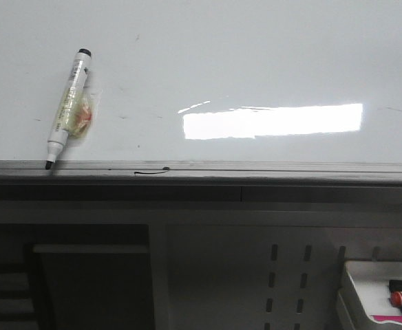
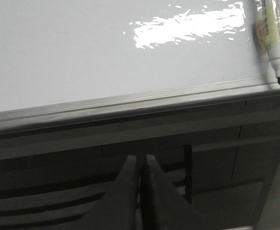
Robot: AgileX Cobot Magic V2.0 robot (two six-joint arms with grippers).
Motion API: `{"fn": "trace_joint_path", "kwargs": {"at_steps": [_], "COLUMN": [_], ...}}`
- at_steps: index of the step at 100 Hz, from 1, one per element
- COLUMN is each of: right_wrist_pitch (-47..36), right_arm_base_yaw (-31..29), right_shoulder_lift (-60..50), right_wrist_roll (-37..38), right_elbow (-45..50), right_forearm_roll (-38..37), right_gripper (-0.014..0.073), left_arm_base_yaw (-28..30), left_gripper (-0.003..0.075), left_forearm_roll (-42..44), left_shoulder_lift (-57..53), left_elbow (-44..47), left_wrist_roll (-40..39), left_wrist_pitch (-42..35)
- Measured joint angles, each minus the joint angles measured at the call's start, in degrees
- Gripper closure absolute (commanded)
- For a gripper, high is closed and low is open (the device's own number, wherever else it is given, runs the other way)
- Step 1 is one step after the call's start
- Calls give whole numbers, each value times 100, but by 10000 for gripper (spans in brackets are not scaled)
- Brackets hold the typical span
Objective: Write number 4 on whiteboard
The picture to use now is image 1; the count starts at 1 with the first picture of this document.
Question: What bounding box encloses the white plastic marker tray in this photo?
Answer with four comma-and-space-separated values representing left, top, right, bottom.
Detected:
336, 261, 402, 329

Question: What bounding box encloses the white taped whiteboard marker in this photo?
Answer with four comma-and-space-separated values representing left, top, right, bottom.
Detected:
45, 48, 96, 171

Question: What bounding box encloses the white perforated metal stand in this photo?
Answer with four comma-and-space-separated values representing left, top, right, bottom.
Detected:
149, 210, 402, 329

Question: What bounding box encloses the pink highlighter pen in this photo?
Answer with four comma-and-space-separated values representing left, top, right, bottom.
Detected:
372, 315, 402, 324

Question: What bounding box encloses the grey whiteboard tray rail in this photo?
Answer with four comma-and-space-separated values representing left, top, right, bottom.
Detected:
0, 160, 402, 185

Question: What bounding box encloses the dark shelf unit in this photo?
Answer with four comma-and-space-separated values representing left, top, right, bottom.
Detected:
0, 224, 155, 329

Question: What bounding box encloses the large white whiteboard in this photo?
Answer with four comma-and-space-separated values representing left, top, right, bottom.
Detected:
0, 1, 402, 164

